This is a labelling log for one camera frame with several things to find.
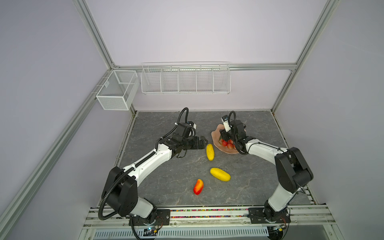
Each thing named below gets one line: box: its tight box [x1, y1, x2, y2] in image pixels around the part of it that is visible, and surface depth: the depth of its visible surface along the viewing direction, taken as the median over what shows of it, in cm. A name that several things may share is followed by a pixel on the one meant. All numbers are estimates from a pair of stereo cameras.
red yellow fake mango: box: [193, 179, 204, 196], surface depth 82 cm
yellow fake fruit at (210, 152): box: [206, 143, 215, 161], surface depth 95 cm
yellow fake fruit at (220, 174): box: [210, 167, 231, 182], surface depth 86 cm
